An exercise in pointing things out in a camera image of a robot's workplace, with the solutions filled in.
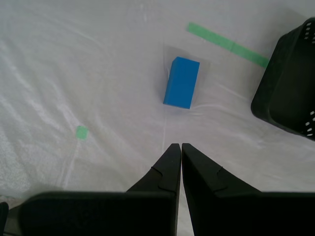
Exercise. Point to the small green tape square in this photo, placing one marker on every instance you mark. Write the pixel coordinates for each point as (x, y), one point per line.
(82, 132)

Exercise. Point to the blue rectangular block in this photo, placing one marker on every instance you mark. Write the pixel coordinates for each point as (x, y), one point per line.
(182, 83)

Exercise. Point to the black perforated plastic basket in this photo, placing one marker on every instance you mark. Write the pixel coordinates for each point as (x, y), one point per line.
(290, 86)

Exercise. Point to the long green tape strip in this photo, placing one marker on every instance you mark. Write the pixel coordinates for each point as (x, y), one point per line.
(226, 43)

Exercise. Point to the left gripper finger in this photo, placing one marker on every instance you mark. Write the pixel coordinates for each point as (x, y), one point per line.
(103, 214)
(246, 214)

